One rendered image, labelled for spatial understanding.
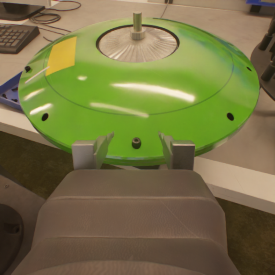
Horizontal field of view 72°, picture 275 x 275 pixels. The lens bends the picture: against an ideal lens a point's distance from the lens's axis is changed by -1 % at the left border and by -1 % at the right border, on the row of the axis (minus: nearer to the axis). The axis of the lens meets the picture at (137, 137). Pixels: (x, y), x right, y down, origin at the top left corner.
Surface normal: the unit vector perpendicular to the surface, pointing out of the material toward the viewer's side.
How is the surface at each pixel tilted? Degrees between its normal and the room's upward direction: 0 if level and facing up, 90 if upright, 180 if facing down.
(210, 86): 21
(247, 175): 0
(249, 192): 0
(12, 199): 0
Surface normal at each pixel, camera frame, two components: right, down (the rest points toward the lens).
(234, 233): -0.01, -0.63
